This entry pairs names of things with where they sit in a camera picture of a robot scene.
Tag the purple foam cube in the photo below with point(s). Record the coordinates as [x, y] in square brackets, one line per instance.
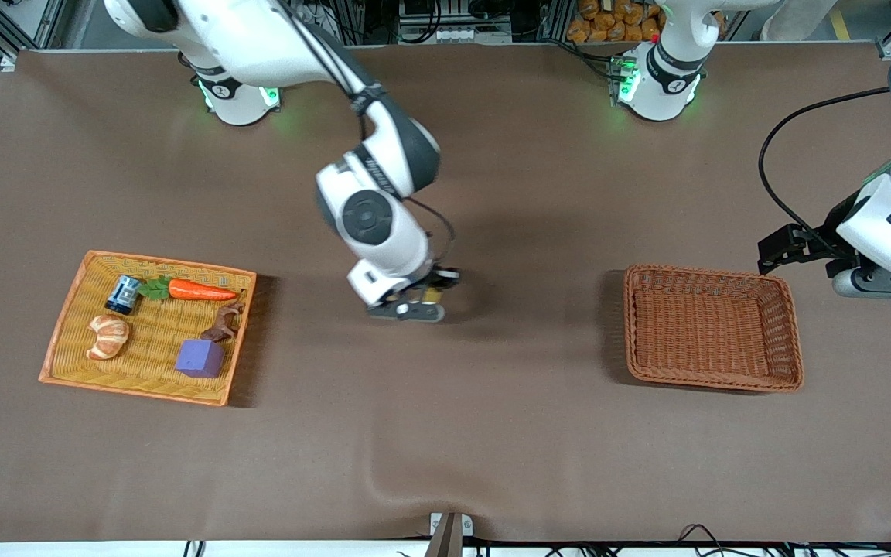
[199, 358]

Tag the metal camera bracket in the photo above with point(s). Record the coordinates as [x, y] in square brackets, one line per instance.
[449, 534]

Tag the brown wicker basket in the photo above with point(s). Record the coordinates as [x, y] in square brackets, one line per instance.
[708, 329]

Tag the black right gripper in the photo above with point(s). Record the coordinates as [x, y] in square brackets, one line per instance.
[436, 282]

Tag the bag of orange buns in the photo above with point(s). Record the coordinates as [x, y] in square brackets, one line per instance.
[616, 22]

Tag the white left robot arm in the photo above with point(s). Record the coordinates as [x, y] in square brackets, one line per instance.
[890, 220]

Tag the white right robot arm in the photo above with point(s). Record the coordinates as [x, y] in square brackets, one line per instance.
[372, 216]

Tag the toy croissant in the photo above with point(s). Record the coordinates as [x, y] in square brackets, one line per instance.
[108, 338]

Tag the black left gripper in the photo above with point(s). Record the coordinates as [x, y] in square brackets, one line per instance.
[834, 222]

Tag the brown toy figure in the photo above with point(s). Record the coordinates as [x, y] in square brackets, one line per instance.
[223, 325]

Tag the small blue can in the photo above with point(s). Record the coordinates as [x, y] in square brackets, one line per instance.
[123, 295]

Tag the orange woven tray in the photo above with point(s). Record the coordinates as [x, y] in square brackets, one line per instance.
[90, 371]

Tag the orange toy carrot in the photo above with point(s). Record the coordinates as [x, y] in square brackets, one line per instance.
[198, 291]

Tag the yellowish clear tape roll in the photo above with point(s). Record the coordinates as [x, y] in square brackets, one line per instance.
[431, 295]

